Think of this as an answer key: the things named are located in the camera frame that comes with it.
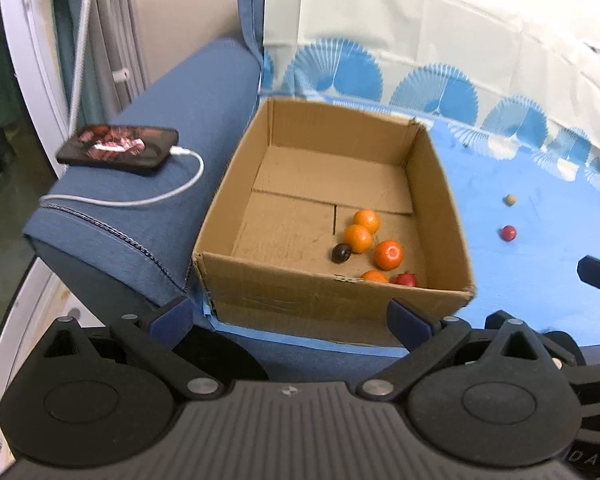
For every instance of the blue fabric sofa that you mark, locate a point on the blue fabric sofa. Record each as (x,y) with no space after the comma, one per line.
(130,240)

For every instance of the black smartphone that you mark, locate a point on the black smartphone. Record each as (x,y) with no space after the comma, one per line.
(115,148)

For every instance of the white door frame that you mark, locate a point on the white door frame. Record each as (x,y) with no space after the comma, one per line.
(30,35)

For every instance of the small red apple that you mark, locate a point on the small red apple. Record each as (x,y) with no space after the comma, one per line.
(405,279)

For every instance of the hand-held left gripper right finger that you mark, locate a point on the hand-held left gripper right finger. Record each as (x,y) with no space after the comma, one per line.
(408,321)

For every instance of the orange mandarin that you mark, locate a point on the orange mandarin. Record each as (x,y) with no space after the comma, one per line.
(367,221)
(357,238)
(375,277)
(388,255)

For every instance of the small beige round fruit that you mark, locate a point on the small beige round fruit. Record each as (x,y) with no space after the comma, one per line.
(510,200)

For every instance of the blue fan-patterned sofa cover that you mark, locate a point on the blue fan-patterned sofa cover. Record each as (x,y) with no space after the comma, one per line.
(520,285)

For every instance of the brown cardboard box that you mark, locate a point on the brown cardboard box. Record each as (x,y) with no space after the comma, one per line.
(290,215)

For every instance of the grey curtain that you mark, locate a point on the grey curtain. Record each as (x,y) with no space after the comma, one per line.
(115,20)

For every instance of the small dark plum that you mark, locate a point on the small dark plum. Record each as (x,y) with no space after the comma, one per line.
(341,253)

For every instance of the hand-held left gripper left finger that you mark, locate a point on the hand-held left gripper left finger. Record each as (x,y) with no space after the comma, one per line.
(172,317)

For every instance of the small red round fruit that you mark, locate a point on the small red round fruit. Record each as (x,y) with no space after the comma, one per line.
(509,233)

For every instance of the white curtain clip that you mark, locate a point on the white curtain clip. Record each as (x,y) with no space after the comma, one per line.
(121,74)

